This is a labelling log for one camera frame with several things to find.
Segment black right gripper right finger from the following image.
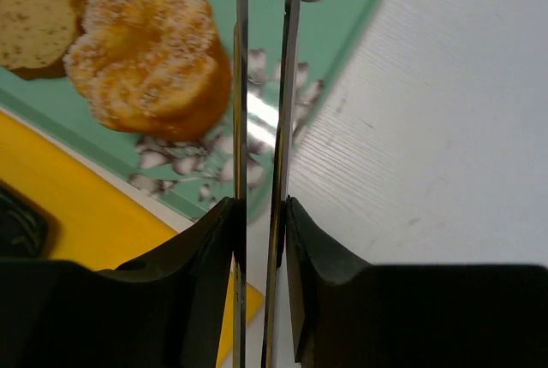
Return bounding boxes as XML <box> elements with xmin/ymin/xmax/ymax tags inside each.
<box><xmin>286</xmin><ymin>199</ymin><xmax>547</xmax><ymax>367</ymax></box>

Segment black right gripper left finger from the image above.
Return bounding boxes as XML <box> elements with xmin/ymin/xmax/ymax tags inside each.
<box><xmin>1</xmin><ymin>198</ymin><xmax>235</xmax><ymax>367</ymax></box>

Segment silver metal tongs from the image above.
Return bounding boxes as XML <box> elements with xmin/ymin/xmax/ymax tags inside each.
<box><xmin>232</xmin><ymin>0</ymin><xmax>301</xmax><ymax>367</ymax></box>

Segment brown bread slice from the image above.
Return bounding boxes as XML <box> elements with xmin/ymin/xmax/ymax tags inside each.
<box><xmin>1</xmin><ymin>0</ymin><xmax>87</xmax><ymax>80</ymax></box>

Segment yellow placemat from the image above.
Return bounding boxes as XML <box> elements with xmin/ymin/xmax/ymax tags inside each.
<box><xmin>1</xmin><ymin>116</ymin><xmax>263</xmax><ymax>367</ymax></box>

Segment black floral square plate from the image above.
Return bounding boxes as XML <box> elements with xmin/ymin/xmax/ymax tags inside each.
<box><xmin>1</xmin><ymin>181</ymin><xmax>59</xmax><ymax>259</ymax></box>

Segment sugar-topped bundt cake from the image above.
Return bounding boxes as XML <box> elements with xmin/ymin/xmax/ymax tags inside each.
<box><xmin>63</xmin><ymin>0</ymin><xmax>231</xmax><ymax>141</ymax></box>

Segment green floral tray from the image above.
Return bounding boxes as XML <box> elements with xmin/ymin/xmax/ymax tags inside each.
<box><xmin>1</xmin><ymin>0</ymin><xmax>379</xmax><ymax>219</ymax></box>

